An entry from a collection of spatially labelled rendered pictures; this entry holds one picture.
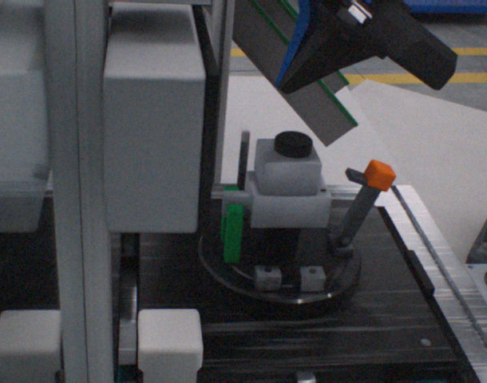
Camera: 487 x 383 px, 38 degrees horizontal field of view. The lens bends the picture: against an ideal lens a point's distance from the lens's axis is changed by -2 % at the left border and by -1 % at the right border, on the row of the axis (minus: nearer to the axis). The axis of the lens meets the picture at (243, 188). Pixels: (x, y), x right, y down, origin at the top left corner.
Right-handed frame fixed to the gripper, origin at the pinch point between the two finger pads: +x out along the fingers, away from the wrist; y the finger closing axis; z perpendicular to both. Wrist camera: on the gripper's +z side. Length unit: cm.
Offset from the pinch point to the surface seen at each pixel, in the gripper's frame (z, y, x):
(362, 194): -10.8, 3.8, 6.9
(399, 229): -23.9, 0.2, 10.0
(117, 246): -0.1, -4.2, 24.0
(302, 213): -6.2, 4.2, 10.3
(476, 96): -288, -195, 7
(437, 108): -70, -42, 3
